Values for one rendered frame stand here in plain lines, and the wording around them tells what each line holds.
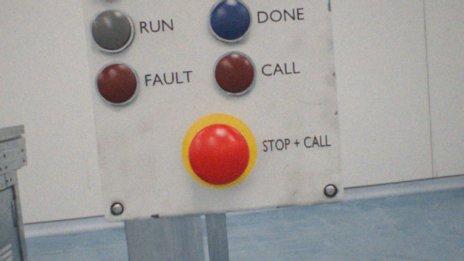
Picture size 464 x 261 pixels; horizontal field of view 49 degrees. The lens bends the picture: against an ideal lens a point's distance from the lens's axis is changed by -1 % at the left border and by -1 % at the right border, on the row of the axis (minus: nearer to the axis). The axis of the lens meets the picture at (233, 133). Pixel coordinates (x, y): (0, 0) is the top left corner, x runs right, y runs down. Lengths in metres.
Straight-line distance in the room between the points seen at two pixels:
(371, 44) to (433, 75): 0.59
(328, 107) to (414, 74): 4.15
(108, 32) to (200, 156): 0.10
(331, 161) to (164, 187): 0.12
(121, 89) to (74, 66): 3.73
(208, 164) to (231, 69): 0.07
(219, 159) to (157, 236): 0.13
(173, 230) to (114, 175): 0.09
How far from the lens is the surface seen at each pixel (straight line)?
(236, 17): 0.35
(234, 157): 0.33
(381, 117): 4.39
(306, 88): 0.36
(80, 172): 4.12
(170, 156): 0.36
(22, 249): 2.00
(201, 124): 0.35
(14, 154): 1.87
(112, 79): 0.36
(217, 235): 1.58
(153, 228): 0.44
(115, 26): 0.36
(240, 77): 0.35
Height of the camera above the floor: 0.98
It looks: 5 degrees down
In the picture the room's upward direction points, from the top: 5 degrees counter-clockwise
